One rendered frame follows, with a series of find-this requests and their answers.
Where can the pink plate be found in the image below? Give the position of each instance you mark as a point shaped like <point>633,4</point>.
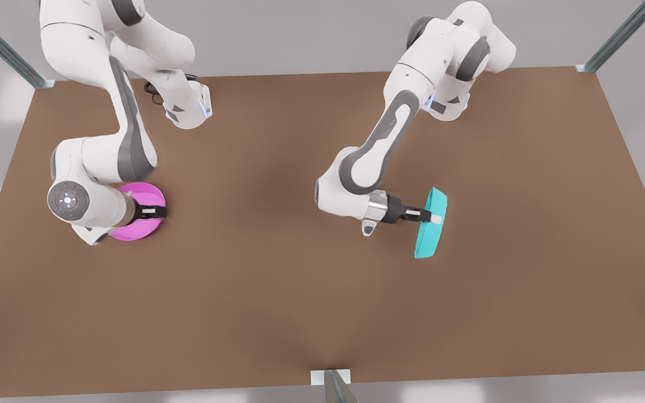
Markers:
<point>146,226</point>

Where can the blue plate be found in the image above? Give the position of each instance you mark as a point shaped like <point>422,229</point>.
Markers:
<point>428,240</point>

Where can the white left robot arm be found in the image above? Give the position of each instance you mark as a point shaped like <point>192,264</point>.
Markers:
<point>389,129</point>

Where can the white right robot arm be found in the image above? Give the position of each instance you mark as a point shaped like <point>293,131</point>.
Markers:
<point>98,84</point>

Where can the silver frame post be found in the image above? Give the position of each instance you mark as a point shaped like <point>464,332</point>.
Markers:
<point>3,47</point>
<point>619,36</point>
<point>335,386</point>

